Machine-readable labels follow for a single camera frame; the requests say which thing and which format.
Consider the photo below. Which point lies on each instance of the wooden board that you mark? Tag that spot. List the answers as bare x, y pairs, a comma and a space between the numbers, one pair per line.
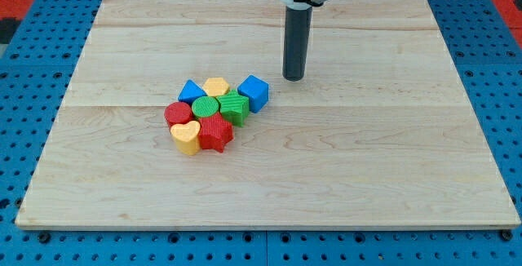
378, 135

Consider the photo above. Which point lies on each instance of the green circle block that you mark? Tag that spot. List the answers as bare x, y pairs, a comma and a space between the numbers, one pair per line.
205, 106

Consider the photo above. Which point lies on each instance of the yellow heart block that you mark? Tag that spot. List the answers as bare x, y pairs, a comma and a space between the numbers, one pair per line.
186, 137

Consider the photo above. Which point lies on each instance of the red star block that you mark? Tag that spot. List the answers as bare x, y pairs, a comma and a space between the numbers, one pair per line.
215, 132

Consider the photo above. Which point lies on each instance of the blue cube block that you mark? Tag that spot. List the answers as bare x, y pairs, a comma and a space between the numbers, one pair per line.
256, 90

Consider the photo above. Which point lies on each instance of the blue triangle block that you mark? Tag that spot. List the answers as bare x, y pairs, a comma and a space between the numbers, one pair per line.
190, 92

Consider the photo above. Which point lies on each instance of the green star block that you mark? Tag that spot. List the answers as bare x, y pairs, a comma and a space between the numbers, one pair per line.
234, 107

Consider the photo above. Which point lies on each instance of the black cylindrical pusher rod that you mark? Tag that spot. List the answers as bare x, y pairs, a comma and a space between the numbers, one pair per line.
296, 35

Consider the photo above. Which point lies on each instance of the red circle block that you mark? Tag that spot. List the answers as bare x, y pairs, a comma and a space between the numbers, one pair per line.
178, 113

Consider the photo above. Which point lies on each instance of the yellow hexagon block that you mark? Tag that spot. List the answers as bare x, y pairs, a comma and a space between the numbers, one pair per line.
216, 86

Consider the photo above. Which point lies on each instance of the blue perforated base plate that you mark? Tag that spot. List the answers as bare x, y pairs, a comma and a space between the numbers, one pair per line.
35, 71

